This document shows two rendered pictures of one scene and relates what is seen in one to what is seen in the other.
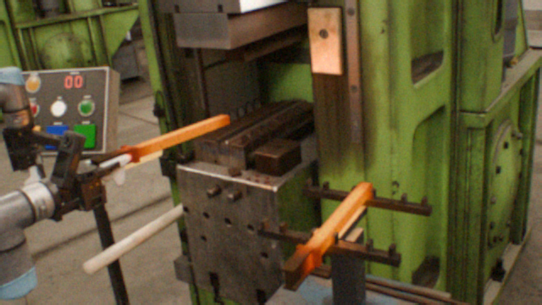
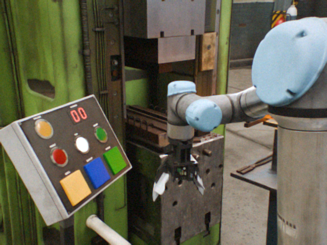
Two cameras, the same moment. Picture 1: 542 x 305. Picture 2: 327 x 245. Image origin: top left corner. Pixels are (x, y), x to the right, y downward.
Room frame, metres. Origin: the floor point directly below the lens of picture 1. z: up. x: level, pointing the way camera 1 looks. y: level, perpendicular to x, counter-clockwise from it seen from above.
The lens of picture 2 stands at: (1.28, 1.64, 1.49)
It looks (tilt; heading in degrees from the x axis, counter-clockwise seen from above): 18 degrees down; 282
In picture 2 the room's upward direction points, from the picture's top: straight up
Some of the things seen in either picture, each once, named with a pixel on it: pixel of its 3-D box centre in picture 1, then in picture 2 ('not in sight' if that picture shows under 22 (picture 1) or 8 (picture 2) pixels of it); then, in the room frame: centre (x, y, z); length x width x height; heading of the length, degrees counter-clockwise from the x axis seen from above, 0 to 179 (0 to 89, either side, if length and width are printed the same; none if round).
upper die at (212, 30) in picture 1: (247, 17); (144, 45); (1.69, 0.03, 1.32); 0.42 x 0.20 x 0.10; 142
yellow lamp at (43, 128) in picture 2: (33, 84); (44, 128); (1.79, 0.76, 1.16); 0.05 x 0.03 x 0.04; 52
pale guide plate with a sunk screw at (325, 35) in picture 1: (325, 41); (207, 51); (1.44, -0.17, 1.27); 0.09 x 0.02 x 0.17; 52
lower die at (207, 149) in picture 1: (260, 129); (145, 123); (1.69, 0.03, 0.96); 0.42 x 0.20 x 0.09; 142
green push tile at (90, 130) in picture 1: (85, 136); (114, 161); (1.66, 0.58, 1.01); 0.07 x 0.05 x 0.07; 77
